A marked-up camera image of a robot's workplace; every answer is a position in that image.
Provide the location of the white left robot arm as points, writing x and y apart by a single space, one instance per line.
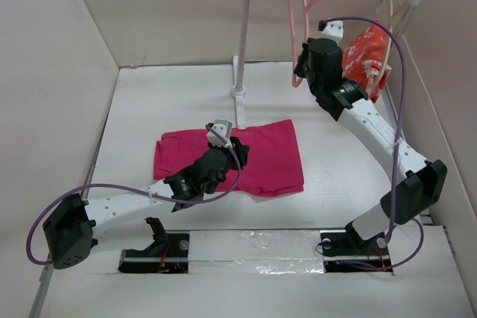
73 229

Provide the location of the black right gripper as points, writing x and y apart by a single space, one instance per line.
299 68

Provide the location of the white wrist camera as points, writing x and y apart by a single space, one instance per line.
219 133
333 30

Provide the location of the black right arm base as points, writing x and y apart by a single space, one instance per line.
341 257

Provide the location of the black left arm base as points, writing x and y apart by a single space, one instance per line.
167 254

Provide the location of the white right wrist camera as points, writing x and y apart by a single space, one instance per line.
333 30

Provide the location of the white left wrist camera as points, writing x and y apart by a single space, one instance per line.
219 133

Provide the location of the metal rail left edge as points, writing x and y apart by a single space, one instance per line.
45 279

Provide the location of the beige wooden hanger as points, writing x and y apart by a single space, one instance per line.
392 14

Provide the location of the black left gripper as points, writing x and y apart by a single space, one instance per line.
228 150

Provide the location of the orange floral garment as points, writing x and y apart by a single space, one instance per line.
365 61

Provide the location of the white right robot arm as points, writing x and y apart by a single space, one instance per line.
419 182

